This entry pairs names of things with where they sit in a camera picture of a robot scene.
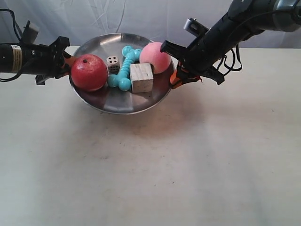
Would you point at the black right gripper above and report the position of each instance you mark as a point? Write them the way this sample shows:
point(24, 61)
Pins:
point(194, 62)

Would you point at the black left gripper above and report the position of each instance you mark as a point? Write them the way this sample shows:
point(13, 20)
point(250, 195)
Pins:
point(47, 62)

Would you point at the round stainless steel plate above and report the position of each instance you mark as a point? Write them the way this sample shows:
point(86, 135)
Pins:
point(114, 100)

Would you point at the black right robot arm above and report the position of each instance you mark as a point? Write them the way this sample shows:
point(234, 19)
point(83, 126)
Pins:
point(243, 20)

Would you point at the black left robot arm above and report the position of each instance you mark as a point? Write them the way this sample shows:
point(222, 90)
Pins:
point(11, 60)

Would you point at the red toy apple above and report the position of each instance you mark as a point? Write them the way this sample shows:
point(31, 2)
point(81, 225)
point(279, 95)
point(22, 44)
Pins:
point(89, 72)

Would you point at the pale wooden cube block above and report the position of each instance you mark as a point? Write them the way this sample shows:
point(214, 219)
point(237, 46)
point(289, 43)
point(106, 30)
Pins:
point(141, 77)

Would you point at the pink toy peach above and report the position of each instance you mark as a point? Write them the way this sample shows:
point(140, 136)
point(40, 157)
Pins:
point(152, 54)

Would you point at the white die with black dots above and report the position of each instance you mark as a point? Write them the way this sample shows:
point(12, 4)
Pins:
point(113, 64)

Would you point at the turquoise rubber bone toy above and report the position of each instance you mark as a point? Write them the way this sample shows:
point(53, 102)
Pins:
point(122, 80)

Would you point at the white wrinkled backdrop cloth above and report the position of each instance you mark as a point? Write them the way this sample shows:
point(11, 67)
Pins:
point(81, 20)

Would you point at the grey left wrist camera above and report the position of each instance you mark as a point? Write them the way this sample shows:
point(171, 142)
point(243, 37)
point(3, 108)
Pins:
point(30, 33)

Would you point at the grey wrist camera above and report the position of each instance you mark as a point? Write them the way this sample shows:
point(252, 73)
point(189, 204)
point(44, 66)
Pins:
point(30, 33)
point(195, 28)

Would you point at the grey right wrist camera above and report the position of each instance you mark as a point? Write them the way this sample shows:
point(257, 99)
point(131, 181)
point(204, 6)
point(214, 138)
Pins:
point(195, 28)

